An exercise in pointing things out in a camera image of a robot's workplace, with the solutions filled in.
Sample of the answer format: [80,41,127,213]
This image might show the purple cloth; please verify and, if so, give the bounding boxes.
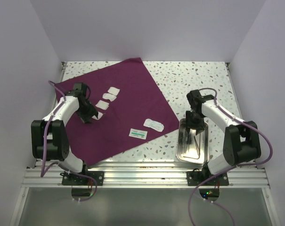
[58,58,179,164]

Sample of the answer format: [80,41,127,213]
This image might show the green white suture packet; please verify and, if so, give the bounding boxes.
[129,129,147,140]

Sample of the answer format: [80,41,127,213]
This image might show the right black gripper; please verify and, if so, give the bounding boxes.
[186,110,205,135]

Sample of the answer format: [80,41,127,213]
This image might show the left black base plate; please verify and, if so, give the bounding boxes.
[60,166,105,186]

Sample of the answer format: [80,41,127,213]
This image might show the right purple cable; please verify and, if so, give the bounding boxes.
[188,88,274,226]

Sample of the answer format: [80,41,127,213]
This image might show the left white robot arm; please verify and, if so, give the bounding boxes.
[31,81,98,185]

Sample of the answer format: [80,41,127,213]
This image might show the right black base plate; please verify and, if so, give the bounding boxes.
[186,168,229,186]

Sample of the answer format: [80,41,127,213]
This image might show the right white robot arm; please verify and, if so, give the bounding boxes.
[185,89,261,185]

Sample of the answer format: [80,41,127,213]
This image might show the steel instrument tray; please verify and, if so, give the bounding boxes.
[176,119,209,165]

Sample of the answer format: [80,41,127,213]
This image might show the steel scalpel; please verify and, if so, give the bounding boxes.
[183,134,191,152]

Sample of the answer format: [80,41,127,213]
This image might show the aluminium frame rail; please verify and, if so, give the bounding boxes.
[22,162,269,188]

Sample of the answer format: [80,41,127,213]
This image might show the white gauze pad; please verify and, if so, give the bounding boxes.
[95,100,109,110]
[102,93,117,102]
[107,87,120,96]
[97,112,104,120]

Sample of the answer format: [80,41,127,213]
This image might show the clear plastic syringe packet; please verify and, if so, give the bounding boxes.
[143,119,164,132]

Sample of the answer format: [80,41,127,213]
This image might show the steel tweezers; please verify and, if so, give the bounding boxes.
[194,136,200,155]

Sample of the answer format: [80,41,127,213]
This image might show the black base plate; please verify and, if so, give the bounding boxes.
[186,168,229,186]
[60,166,105,186]

